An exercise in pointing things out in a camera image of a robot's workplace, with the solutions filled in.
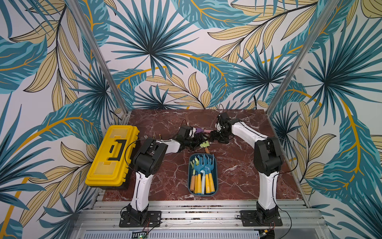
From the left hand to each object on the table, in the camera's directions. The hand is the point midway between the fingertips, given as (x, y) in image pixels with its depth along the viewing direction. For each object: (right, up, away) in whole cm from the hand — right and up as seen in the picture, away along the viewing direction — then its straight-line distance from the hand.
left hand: (206, 142), depth 96 cm
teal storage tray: (+4, -17, -12) cm, 21 cm away
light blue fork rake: (-3, -19, -14) cm, 24 cm away
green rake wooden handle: (-7, -11, -8) cm, 16 cm away
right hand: (+5, +1, +2) cm, 6 cm away
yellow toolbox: (-48, -10, -24) cm, 55 cm away
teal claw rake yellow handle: (-1, -13, -12) cm, 18 cm away
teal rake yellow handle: (-5, -14, -12) cm, 19 cm away
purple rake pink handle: (-4, +7, +10) cm, 13 cm away
